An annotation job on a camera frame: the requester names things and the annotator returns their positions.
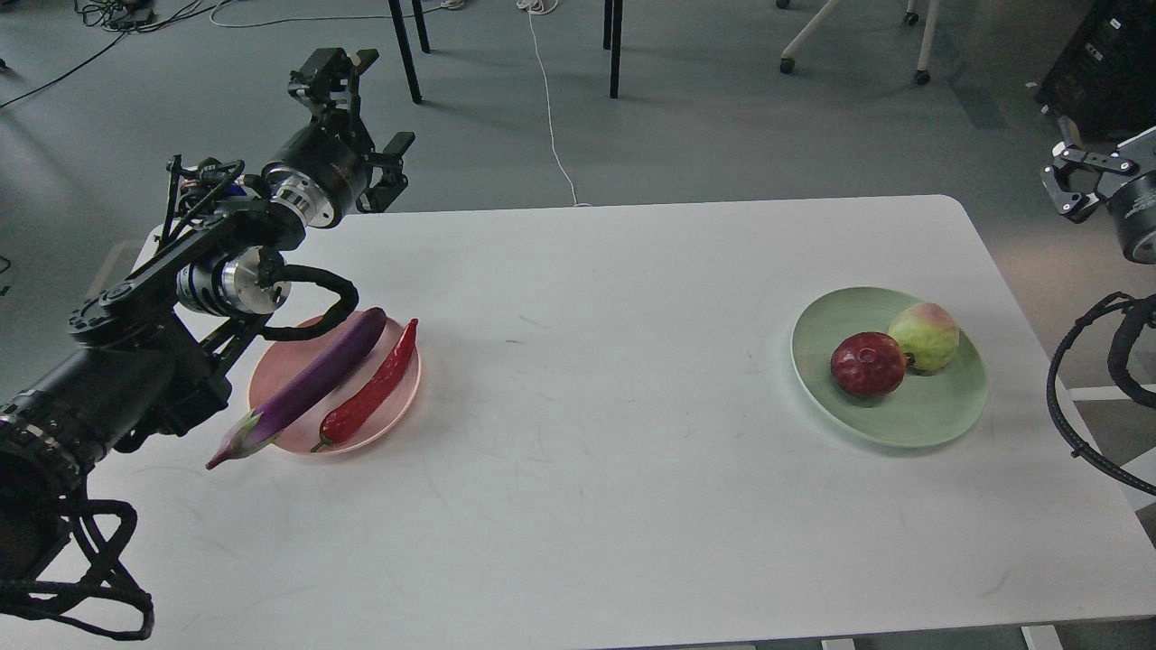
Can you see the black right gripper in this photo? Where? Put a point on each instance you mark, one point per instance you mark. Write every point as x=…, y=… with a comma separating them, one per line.
x=1079, y=181

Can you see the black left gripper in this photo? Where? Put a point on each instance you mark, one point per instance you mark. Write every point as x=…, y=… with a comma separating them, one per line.
x=325, y=167

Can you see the green pink peach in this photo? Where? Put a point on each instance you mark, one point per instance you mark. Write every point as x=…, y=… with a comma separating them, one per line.
x=928, y=335

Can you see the red pomegranate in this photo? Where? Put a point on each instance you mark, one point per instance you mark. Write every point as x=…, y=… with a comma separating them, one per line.
x=868, y=364

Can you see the red chili pepper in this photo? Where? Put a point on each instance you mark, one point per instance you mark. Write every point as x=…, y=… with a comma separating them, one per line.
x=341, y=424

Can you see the purple eggplant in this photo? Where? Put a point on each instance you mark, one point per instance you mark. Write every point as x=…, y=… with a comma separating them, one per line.
x=345, y=347

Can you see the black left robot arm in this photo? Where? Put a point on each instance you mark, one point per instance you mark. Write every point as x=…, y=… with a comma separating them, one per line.
x=154, y=350

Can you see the black equipment case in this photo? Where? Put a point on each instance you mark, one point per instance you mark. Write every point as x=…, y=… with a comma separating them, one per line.
x=1104, y=79

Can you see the green plate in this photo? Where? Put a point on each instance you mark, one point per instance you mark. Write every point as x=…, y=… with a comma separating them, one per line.
x=926, y=410

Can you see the pink plate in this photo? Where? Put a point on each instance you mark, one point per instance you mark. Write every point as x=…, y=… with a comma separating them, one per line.
x=284, y=360

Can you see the white chair base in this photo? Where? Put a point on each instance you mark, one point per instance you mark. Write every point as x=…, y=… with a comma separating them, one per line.
x=820, y=40

